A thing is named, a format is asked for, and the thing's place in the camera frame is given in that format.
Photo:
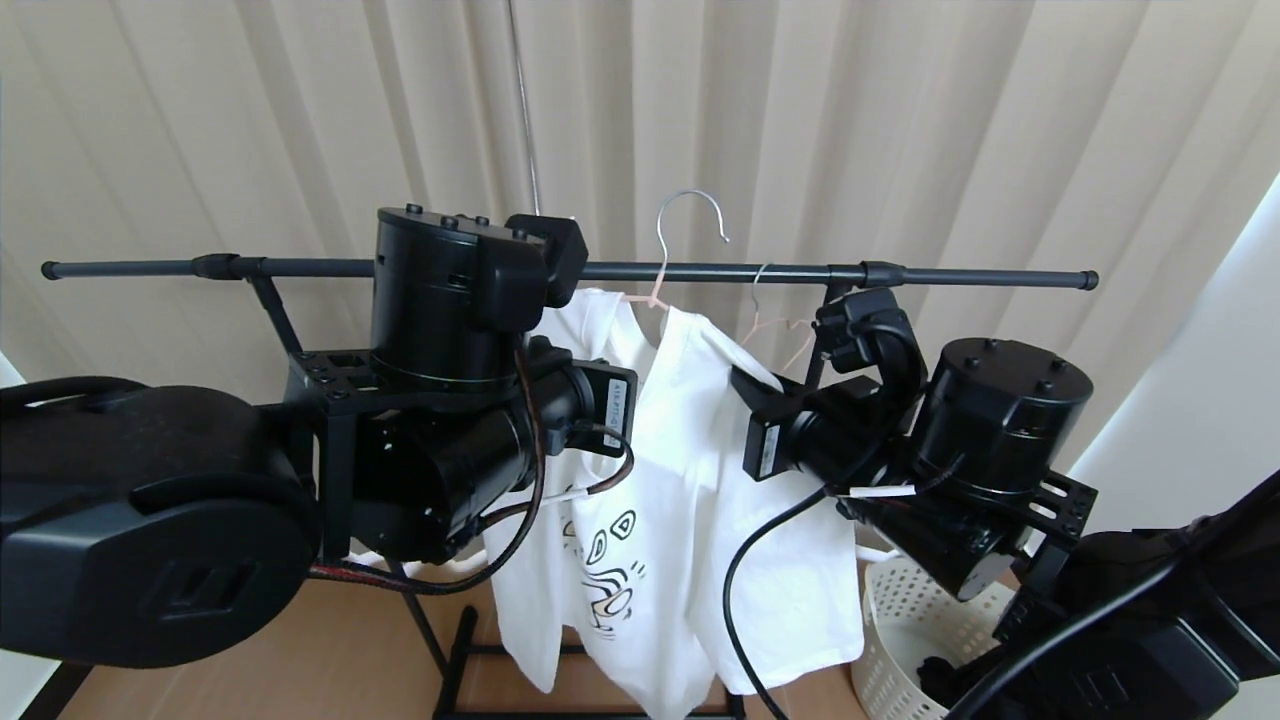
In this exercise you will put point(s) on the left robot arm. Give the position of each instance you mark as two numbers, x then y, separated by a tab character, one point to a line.
150	520

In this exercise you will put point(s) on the beige curtain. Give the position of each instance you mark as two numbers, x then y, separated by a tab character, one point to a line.
300	120

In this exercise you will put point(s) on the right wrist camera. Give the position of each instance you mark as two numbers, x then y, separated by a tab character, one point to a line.
865	330

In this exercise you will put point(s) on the black garment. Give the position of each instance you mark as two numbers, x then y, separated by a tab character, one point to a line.
950	685

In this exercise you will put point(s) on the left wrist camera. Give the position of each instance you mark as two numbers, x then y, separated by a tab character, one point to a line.
545	250

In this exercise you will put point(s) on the black clothes rack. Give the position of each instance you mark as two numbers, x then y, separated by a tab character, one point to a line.
700	271

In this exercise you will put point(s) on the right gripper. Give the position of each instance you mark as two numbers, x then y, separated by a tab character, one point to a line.
840	430

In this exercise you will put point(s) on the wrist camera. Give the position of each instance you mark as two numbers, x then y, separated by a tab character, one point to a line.
865	330
545	250

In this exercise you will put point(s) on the white laundry basket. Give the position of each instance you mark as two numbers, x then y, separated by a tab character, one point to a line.
900	620

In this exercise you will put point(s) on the pink clothes hanger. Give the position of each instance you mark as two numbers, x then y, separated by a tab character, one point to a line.
757	305
662	262

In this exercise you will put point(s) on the white printed t-shirt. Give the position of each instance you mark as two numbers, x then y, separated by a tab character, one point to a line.
690	450

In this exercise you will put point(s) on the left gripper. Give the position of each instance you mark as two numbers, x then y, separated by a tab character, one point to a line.
470	470

